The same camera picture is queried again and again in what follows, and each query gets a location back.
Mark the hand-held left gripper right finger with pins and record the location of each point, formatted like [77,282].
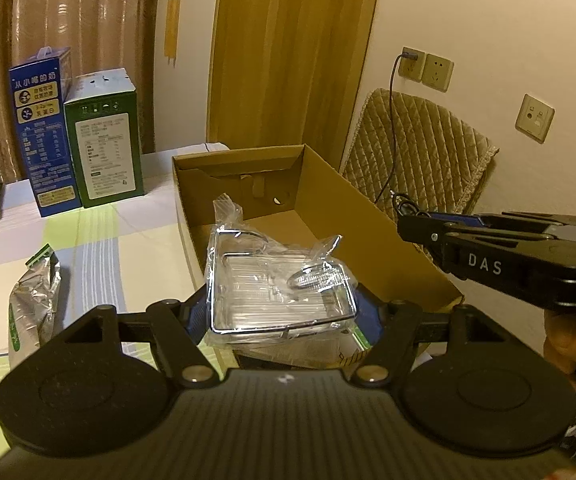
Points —
[368,315]

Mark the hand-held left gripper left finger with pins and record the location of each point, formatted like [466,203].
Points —
[193,317]

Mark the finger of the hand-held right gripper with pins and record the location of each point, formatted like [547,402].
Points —
[488,260]
[455,219]

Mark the cardboard box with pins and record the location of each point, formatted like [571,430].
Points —
[368,220]

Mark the desktop with checked cloth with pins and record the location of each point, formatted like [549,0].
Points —
[117,260]

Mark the person's right hand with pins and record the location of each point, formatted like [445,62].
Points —
[573,335]

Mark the quilted beige chair cover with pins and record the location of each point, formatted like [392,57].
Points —
[428,160]

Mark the silver foil bag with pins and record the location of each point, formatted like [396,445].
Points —
[32,300]

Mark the tall green milk carton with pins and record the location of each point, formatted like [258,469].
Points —
[107,160]

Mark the tall blue milk carton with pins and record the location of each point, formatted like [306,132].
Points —
[42,160]

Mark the wooden door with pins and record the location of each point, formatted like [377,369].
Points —
[288,60]

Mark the brown curtain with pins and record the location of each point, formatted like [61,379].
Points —
[67,10]

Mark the beige wall data socket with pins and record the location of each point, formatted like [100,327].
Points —
[534,117]

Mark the beige wall power socket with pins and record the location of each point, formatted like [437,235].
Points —
[438,72]
[414,67]

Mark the yellow wall sticker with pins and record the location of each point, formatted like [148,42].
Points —
[172,30]

